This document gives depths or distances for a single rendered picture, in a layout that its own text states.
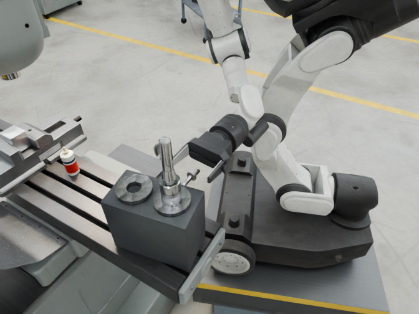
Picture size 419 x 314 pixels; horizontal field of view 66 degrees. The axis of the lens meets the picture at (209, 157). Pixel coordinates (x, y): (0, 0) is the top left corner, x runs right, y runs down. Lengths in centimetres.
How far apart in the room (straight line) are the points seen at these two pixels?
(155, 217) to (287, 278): 85
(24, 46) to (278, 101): 71
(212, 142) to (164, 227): 24
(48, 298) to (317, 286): 100
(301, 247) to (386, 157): 162
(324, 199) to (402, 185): 138
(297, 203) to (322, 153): 138
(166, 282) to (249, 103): 51
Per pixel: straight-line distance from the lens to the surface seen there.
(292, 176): 128
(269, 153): 113
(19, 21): 85
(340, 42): 95
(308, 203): 132
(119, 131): 284
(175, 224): 73
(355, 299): 151
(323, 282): 150
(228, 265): 140
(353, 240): 144
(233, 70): 100
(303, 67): 97
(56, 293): 122
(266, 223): 139
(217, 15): 102
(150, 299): 164
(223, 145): 80
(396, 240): 230
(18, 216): 122
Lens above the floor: 168
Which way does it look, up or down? 42 degrees down
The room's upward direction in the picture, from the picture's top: straight up
